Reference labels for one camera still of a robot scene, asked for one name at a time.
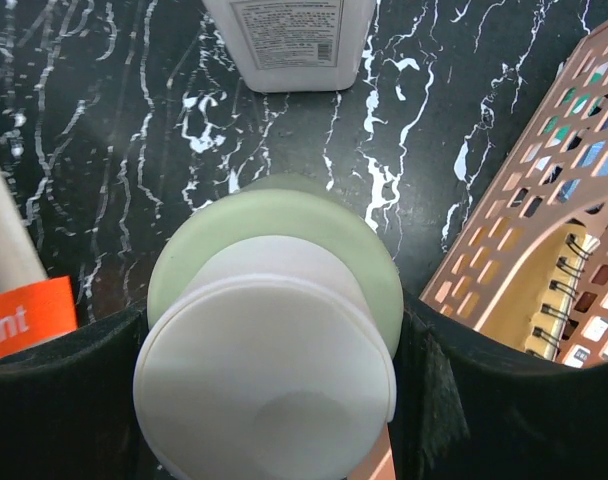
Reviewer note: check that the yellow spiral notebook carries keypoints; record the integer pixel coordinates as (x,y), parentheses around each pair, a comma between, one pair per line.
(535,309)

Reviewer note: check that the green bottle white cap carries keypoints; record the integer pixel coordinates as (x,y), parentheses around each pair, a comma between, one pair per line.
(274,315)

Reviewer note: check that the canvas tote bag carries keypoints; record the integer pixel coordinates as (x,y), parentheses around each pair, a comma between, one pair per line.
(19,262)

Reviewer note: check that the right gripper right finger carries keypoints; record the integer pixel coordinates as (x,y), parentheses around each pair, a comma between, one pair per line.
(471,408)

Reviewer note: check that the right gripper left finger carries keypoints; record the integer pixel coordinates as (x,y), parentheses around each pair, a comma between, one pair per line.
(66,407)

